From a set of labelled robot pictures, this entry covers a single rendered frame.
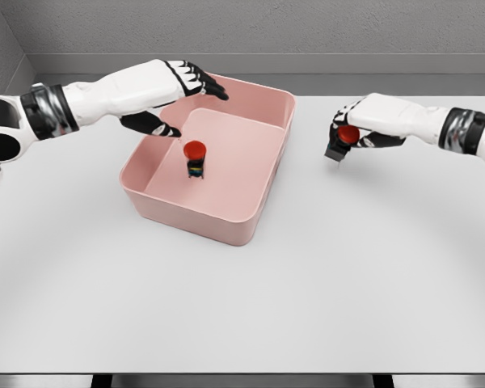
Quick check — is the red button industrial switch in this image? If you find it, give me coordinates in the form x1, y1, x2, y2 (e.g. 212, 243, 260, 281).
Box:
183, 140, 208, 180
323, 124, 361, 162

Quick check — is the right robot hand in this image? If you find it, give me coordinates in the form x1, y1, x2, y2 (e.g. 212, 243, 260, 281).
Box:
329, 92, 412, 149

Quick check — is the pink rectangular basket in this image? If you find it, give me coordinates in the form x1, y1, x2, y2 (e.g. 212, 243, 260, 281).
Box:
119, 72, 298, 247

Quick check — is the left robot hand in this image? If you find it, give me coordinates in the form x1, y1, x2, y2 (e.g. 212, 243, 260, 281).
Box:
106, 59, 230, 139

